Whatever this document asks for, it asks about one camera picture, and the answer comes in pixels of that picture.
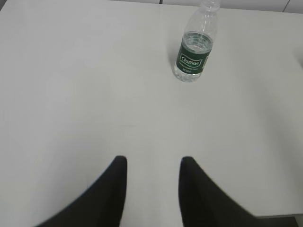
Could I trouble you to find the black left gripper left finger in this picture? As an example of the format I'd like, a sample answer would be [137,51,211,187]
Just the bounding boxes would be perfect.
[39,156,127,227]

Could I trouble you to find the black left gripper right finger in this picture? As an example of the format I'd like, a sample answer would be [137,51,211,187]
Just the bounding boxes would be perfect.
[178,156,282,227]

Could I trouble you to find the clear green-label water bottle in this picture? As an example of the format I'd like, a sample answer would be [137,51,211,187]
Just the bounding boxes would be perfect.
[174,0,220,82]

